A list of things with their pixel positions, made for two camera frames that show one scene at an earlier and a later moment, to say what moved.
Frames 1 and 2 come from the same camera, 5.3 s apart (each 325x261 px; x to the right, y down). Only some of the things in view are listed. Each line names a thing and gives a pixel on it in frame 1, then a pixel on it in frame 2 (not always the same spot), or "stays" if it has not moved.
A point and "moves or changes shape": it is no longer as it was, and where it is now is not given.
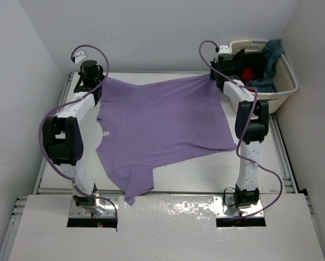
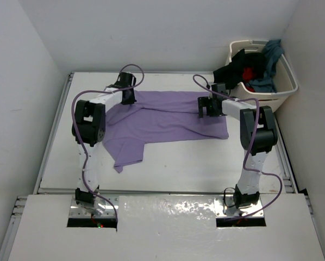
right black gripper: [213, 76] to [205, 101]
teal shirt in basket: [273, 51] stays
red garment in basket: [248, 73] stays
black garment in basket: [242, 60] stays
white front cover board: [167, 229] stays
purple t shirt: [142, 124] moves or changes shape
